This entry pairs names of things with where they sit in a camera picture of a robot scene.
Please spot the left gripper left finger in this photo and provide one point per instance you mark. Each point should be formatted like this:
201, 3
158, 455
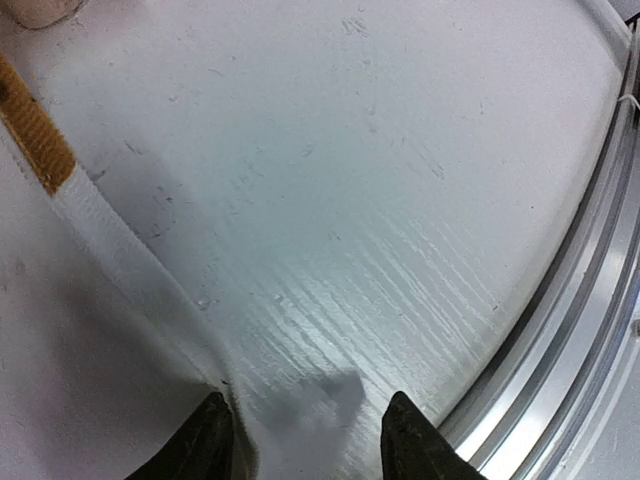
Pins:
202, 447

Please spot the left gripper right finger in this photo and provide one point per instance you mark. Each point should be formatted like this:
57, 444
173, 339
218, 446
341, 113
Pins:
412, 448

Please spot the bear print cushion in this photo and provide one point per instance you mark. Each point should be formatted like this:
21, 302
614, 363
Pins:
129, 264

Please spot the wooden pet bed frame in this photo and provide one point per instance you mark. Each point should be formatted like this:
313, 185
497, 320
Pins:
37, 14

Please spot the aluminium front rail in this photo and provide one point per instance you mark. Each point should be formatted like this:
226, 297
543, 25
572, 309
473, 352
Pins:
563, 149

